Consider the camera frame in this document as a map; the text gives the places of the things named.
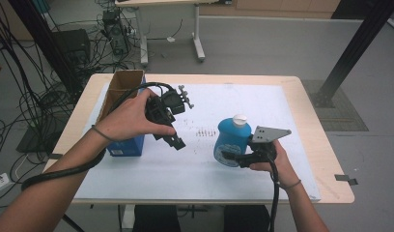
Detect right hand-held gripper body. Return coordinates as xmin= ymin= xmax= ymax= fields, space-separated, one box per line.
xmin=247 ymin=126 xmax=293 ymax=163

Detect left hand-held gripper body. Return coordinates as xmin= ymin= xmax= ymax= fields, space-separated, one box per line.
xmin=146 ymin=84 xmax=195 ymax=127

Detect blue bottle with white cap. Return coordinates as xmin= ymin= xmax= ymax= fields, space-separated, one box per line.
xmin=213 ymin=114 xmax=253 ymax=168

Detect blue cardboard box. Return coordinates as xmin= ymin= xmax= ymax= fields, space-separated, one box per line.
xmin=97 ymin=70 xmax=147 ymax=158

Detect person's right hand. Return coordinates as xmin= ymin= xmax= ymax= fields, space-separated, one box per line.
xmin=249 ymin=140 xmax=300 ymax=189

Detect person's left hand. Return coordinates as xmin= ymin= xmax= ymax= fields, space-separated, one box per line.
xmin=95 ymin=88 xmax=177 ymax=143

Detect black right wrist band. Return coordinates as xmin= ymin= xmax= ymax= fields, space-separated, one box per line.
xmin=279 ymin=179 xmax=302 ymax=190

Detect black wrist band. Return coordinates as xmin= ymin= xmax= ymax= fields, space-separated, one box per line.
xmin=279 ymin=179 xmax=302 ymax=190
xmin=91 ymin=125 xmax=114 ymax=142

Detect white table mat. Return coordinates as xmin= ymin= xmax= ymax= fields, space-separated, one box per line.
xmin=73 ymin=82 xmax=322 ymax=201

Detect black left wrist band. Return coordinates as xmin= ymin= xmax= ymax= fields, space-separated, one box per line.
xmin=91 ymin=125 xmax=114 ymax=142

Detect person's right leg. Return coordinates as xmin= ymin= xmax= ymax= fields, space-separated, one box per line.
xmin=223 ymin=205 xmax=270 ymax=232

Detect person's leg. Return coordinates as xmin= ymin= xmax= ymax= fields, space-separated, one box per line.
xmin=132 ymin=205 xmax=181 ymax=232
xmin=223 ymin=205 xmax=270 ymax=232

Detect white desk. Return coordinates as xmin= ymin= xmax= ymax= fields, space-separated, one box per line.
xmin=115 ymin=0 xmax=233 ymax=67

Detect person's left leg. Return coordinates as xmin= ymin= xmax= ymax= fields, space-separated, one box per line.
xmin=132 ymin=205 xmax=181 ymax=232

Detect dark floor mat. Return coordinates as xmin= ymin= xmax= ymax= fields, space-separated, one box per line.
xmin=300 ymin=79 xmax=369 ymax=132

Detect computer tower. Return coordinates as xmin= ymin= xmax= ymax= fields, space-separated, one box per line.
xmin=102 ymin=9 xmax=130 ymax=57

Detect black equipment case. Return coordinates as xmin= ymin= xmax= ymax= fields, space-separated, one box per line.
xmin=51 ymin=28 xmax=92 ymax=66

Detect black corrugated right gripper cable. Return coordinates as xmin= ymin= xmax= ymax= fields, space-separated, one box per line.
xmin=267 ymin=159 xmax=280 ymax=232

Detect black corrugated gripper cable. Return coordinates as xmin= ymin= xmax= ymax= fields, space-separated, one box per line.
xmin=20 ymin=81 xmax=177 ymax=191
xmin=267 ymin=159 xmax=280 ymax=232

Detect black corrugated left gripper cable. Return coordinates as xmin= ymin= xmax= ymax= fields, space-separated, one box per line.
xmin=20 ymin=81 xmax=177 ymax=191

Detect tangle of black cables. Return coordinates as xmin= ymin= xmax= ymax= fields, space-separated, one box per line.
xmin=0 ymin=0 xmax=135 ymax=207

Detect black metal frame post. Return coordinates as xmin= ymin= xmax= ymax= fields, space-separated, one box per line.
xmin=8 ymin=0 xmax=82 ymax=98
xmin=314 ymin=0 xmax=394 ymax=109

